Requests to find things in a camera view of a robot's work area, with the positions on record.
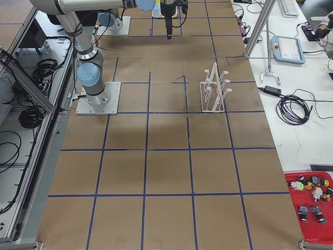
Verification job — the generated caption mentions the coiled black cable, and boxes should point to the coiled black cable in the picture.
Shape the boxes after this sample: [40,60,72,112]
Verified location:
[276,89,317,124]

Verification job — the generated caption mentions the blue teach pendant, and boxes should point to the blue teach pendant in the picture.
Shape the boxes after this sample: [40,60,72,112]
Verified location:
[271,35,305,65]

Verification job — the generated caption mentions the black power adapter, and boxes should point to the black power adapter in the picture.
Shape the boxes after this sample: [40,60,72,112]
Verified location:
[264,85,281,96]

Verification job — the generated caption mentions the red parts tray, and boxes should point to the red parts tray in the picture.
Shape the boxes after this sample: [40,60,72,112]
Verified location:
[285,171,332,244]

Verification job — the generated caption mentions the reacher grabber tool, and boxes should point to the reacher grabber tool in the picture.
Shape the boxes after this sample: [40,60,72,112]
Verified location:
[260,0,281,86]

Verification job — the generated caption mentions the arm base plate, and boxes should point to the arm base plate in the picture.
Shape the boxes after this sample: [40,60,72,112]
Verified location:
[76,82,121,115]
[97,13,131,36]

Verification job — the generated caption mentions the white keyboard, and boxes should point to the white keyboard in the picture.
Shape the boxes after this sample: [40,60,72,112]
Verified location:
[277,0,299,18]

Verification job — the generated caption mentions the cream serving tray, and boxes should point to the cream serving tray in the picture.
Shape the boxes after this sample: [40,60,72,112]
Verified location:
[151,1,164,19]

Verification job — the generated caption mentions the aluminium frame post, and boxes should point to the aluminium frame post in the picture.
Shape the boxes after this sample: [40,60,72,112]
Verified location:
[244,0,275,59]

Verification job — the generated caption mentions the white wire cup rack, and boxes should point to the white wire cup rack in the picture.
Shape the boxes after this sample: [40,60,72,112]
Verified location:
[199,62,232,113]

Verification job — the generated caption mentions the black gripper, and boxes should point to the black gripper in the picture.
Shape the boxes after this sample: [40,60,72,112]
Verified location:
[160,0,176,40]

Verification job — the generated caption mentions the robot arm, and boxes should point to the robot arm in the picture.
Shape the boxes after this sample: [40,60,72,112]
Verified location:
[31,0,156,106]
[97,12,123,31]

